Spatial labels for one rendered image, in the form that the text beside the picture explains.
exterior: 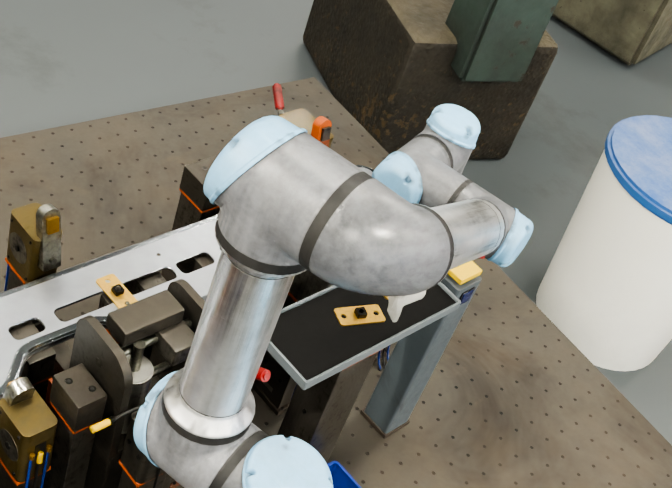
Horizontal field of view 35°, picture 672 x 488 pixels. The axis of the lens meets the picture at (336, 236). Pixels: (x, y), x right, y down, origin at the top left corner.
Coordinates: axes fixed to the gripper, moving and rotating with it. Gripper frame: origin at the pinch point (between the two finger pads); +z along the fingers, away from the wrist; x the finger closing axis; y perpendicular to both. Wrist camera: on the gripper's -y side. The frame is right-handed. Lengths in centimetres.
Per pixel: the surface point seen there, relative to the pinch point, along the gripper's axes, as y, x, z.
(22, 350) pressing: -51, 12, 22
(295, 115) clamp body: 14, 65, 16
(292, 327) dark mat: -12.6, -1.1, 6.5
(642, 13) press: 274, 236, 92
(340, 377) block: -2.2, -4.5, 16.8
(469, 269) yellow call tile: 25.7, 8.2, 6.5
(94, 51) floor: 20, 238, 122
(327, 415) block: -1.1, -4.1, 28.1
